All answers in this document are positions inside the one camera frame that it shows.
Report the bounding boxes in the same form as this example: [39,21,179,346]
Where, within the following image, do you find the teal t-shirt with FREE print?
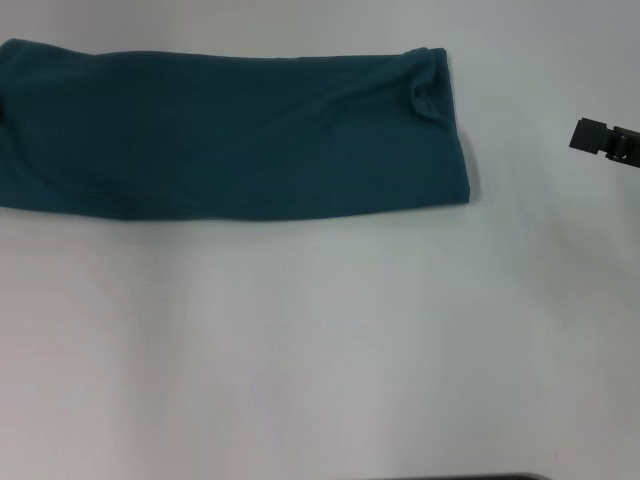
[0,38,474,224]

